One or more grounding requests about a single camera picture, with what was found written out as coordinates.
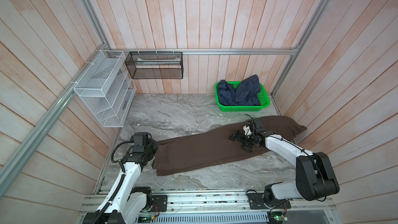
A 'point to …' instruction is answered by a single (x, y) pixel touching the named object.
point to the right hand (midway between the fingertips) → (233, 140)
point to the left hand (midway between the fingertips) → (158, 145)
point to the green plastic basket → (265, 100)
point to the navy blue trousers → (246, 93)
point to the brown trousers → (171, 155)
